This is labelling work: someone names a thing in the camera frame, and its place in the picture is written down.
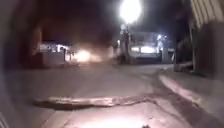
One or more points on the lit building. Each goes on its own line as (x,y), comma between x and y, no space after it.
(146,46)

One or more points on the grey asphalt road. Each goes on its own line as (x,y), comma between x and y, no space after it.
(100,81)

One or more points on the street lamp pole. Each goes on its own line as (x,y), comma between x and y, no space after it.
(125,43)

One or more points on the pale raised pavement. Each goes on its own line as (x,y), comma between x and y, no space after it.
(196,87)

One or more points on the building with slatted front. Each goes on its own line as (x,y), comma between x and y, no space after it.
(203,36)

